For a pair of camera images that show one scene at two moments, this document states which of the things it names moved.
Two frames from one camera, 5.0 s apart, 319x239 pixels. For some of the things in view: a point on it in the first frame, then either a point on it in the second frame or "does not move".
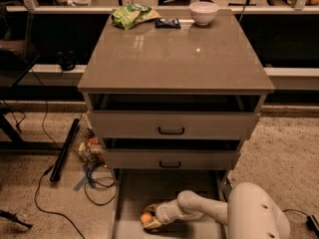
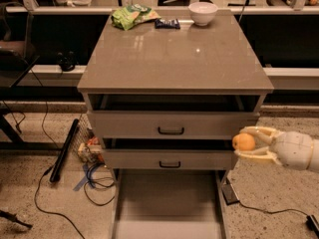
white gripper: [162, 213] to [293, 149]
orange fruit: [146, 217] to [243, 141]
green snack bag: [133, 14] does not move
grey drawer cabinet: [172, 95] does not move
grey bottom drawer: [137, 189] does not move
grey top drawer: [172, 124] does not move
